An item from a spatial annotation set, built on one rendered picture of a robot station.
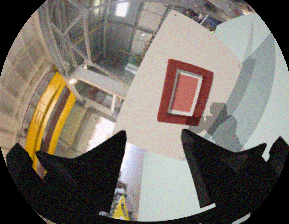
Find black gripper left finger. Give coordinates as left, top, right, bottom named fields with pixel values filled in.
left=35, top=131, right=127, bottom=213

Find grey wall panel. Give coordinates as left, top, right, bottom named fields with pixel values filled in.
left=112, top=10, right=242, bottom=161

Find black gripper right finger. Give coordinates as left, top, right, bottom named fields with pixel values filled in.
left=181, top=128, right=266, bottom=208

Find dark red picture frame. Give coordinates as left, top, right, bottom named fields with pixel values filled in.
left=157, top=59, right=213, bottom=127

